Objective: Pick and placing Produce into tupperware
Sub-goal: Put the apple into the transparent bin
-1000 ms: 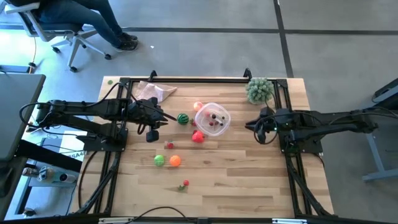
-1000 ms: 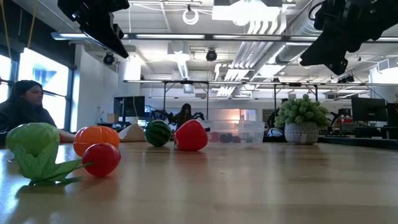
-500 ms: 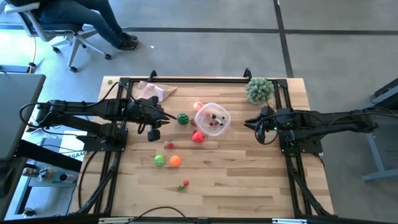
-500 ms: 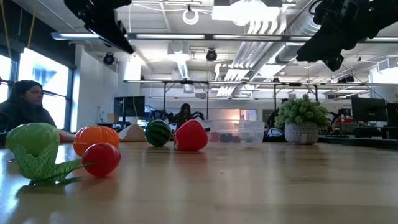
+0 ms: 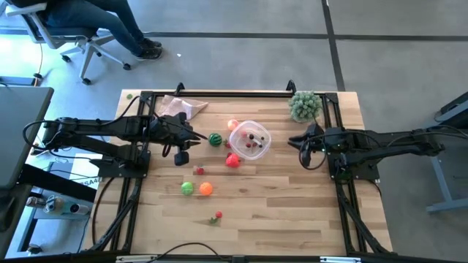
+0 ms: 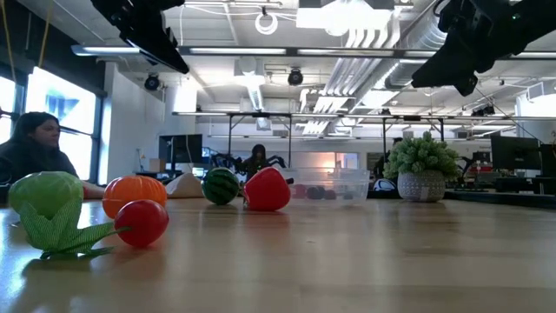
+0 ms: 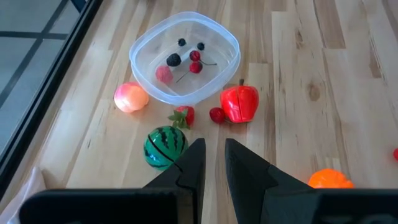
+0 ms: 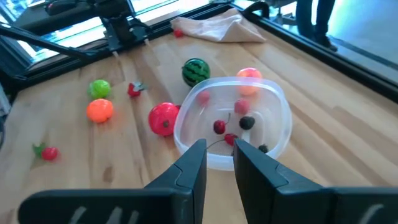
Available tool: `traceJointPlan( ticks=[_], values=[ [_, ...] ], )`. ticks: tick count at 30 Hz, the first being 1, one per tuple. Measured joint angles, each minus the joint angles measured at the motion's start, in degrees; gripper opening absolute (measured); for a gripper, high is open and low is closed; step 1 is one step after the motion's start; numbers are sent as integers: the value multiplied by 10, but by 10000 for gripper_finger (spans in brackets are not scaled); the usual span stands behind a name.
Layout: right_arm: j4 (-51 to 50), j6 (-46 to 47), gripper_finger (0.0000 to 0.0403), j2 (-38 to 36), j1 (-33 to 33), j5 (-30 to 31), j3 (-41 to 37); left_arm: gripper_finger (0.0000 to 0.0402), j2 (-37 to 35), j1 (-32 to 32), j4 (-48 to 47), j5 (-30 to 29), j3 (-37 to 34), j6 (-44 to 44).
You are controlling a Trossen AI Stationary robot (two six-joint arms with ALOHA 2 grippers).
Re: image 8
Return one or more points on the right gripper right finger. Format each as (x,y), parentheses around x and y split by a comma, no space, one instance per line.
(264,193)

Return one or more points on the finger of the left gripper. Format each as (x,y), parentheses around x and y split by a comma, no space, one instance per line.
(114,48)
(144,35)

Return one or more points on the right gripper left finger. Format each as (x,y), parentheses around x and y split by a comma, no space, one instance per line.
(189,186)

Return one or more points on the green toy apple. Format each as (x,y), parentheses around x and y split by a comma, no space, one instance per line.
(99,89)

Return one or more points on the small dark toy berry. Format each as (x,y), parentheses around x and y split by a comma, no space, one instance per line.
(263,148)

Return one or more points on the toy strawberry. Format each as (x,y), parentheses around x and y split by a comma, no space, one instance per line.
(134,90)

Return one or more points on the toy watermelon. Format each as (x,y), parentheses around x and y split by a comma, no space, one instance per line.
(195,71)

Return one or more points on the clear plastic tupperware container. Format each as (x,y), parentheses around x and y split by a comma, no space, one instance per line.
(280,130)

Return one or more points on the orange toy fruit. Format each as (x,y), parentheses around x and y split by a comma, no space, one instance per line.
(100,111)

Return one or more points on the large red toy tomato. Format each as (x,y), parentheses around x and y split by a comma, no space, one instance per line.
(163,119)

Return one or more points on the dark toy blackberry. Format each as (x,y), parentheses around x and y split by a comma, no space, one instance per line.
(247,122)

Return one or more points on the small red toy berry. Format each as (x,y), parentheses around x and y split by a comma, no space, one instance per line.
(203,97)

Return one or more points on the pink toy raspberry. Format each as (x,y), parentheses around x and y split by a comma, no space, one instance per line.
(241,106)

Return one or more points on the toy peach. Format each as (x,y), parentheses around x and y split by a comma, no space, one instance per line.
(248,74)

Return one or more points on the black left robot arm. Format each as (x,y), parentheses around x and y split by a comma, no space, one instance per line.
(109,7)

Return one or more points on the small red toy fruit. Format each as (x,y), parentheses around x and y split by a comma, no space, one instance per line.
(178,32)

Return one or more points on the beige cloth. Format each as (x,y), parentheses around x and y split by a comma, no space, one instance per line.
(224,29)

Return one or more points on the person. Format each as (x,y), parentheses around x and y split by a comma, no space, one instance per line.
(325,21)

